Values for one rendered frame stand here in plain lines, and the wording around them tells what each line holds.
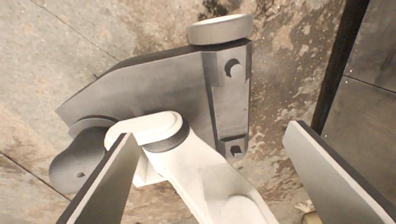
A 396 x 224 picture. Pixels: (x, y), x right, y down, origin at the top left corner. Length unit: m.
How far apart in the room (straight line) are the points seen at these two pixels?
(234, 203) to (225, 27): 0.38
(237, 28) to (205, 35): 0.08
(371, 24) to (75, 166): 1.00
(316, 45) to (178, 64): 0.63
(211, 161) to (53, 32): 0.64
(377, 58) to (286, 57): 0.27
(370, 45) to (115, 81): 0.85
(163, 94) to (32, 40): 0.47
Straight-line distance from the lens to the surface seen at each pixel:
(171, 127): 0.38
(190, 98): 0.50
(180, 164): 0.35
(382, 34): 0.80
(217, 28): 0.43
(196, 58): 0.46
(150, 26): 0.62
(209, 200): 0.26
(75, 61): 0.72
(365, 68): 0.84
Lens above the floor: 0.61
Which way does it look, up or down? 55 degrees down
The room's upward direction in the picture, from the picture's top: 165 degrees clockwise
